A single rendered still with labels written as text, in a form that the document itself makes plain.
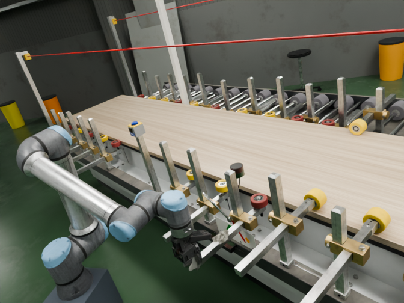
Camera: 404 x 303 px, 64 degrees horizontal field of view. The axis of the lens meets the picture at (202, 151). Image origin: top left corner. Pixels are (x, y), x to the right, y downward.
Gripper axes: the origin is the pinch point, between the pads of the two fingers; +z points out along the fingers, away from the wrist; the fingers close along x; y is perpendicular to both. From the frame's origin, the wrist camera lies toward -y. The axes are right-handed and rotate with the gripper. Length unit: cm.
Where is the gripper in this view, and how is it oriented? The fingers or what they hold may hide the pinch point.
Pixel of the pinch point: (198, 266)
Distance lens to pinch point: 143.1
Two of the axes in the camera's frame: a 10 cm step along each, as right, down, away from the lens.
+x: 6.5, 2.0, -7.3
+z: 2.1, 8.8, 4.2
